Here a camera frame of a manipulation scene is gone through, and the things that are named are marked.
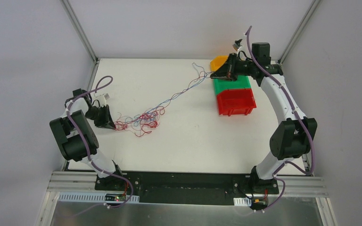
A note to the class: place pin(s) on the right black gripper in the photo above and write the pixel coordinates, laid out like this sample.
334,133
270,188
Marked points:
232,67

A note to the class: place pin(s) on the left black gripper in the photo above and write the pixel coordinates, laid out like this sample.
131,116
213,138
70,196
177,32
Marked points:
102,115

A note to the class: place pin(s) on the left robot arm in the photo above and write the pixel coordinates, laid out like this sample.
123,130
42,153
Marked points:
77,141

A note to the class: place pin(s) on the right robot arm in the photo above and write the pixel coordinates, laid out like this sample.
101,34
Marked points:
294,135

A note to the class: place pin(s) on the yellow plastic bin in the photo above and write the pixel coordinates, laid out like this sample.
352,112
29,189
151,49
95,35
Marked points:
220,65

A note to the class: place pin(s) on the green plastic bin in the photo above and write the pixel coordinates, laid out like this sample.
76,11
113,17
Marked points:
221,85

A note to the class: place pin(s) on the red plastic bin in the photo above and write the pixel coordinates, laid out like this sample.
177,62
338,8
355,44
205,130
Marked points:
235,101

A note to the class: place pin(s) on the left circuit board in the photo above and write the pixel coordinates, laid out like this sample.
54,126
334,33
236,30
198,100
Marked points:
115,198

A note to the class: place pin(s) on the circuit board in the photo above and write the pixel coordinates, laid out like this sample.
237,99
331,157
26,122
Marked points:
259,205
115,198

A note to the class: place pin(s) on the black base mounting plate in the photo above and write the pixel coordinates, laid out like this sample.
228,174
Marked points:
190,188

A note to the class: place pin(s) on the right circuit board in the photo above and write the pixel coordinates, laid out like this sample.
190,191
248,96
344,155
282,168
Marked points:
259,205

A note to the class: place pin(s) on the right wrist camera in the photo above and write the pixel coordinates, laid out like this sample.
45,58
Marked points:
237,45

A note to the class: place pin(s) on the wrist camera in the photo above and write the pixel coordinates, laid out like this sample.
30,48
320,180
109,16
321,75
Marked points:
237,45
102,98

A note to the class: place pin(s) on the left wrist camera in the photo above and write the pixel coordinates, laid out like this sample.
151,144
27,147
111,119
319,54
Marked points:
102,98

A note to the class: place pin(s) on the aluminium frame rail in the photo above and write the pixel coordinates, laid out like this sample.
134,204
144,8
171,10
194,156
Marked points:
303,201

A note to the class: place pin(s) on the left white cable duct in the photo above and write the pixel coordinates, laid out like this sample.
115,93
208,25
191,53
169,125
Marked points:
84,197

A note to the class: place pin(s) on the white cable duct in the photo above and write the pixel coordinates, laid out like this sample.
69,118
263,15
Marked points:
84,197
242,202

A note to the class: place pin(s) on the right white cable duct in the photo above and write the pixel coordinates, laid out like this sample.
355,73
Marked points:
242,202

